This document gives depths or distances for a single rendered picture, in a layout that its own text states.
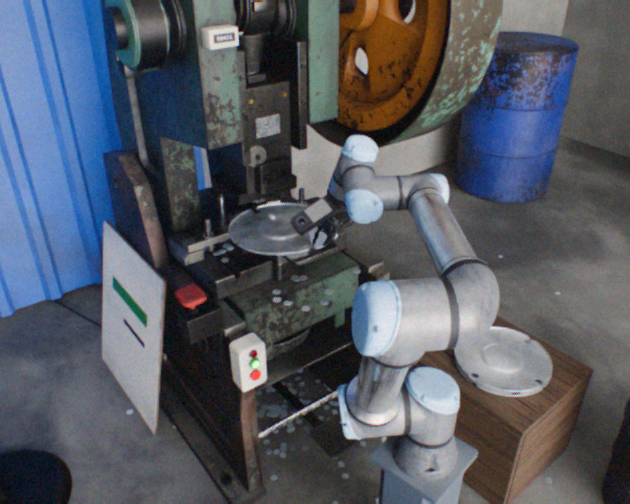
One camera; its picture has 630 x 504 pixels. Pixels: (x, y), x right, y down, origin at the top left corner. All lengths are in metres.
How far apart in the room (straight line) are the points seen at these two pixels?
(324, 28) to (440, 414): 0.95
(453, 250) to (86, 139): 1.93
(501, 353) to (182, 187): 1.09
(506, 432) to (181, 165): 1.19
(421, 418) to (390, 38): 0.98
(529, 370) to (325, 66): 1.06
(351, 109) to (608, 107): 3.14
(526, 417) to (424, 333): 0.89
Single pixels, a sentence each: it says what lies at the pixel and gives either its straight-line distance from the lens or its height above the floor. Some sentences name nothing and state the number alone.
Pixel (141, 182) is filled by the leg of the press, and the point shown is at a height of 0.84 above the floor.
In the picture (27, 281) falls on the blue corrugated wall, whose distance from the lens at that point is 2.85.
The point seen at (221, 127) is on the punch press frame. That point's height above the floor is 1.11.
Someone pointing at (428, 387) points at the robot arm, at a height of 0.68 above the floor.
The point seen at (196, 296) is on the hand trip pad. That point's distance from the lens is 1.42.
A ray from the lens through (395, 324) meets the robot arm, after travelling 0.88.
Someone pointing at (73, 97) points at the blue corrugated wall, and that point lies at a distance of 2.61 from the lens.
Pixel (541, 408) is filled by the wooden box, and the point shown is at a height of 0.35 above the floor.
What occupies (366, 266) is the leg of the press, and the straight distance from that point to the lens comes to 1.72.
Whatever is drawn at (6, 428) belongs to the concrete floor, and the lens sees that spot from 2.37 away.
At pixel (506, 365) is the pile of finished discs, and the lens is 1.85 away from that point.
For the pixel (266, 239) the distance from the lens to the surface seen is 1.58.
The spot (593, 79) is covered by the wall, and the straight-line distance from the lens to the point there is 4.73.
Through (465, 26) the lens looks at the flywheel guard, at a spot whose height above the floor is 1.32.
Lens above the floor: 1.57
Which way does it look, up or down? 31 degrees down
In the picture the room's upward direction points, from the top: straight up
